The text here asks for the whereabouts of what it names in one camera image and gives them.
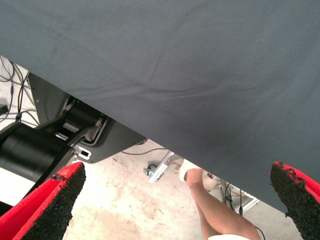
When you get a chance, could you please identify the black robot torso frame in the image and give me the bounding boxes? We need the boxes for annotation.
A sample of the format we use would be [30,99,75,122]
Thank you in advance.
[0,98,108,191]

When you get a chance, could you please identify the grey caster wheel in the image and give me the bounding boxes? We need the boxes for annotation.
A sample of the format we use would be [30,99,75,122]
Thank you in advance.
[143,163,156,177]

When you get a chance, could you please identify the black floor cable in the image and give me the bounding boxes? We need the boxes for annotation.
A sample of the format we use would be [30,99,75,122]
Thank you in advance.
[9,62,41,126]
[121,147,168,156]
[237,188,245,216]
[223,182,235,208]
[0,54,16,123]

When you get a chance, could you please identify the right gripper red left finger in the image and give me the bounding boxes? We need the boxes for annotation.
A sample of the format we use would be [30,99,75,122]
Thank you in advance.
[0,161,87,240]

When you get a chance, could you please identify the white shorts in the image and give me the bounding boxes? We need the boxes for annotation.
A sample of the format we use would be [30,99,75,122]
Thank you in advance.
[207,233,251,240]

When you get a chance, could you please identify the dark grey table cloth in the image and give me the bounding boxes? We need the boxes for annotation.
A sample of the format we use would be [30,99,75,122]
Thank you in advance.
[0,0,320,218]

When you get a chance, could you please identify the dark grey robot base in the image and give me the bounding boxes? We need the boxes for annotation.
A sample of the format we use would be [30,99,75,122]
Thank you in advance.
[27,72,147,164]

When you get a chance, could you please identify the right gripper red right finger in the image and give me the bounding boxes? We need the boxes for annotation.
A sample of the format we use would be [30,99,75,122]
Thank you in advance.
[270,161,320,240]

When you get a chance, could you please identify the aluminium table frame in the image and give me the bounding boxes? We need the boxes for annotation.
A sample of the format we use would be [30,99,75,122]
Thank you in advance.
[147,152,260,213]

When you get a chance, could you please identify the white shoe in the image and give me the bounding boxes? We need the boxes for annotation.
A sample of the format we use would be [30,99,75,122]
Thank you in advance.
[178,158,201,182]

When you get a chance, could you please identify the bare person leg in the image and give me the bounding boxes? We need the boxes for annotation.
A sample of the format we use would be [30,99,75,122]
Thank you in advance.
[186,168,262,240]

